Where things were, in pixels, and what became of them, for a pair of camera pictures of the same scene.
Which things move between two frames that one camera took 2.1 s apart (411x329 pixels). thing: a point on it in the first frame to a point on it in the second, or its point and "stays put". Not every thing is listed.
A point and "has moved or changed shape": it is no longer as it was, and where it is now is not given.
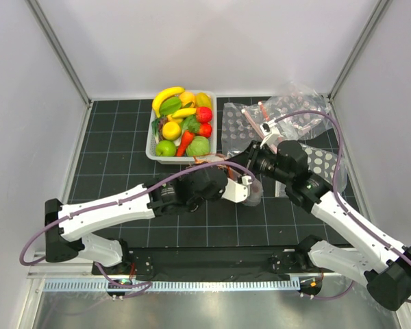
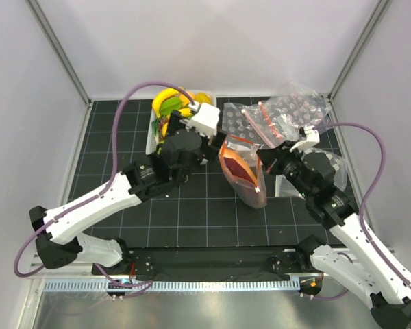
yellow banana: (163, 94) stays put
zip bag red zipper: (256, 189) has moved or changed shape
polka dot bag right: (327, 167) stays put
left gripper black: (220, 193) to (215, 141)
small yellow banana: (184, 112) stays put
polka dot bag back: (296, 96) stays put
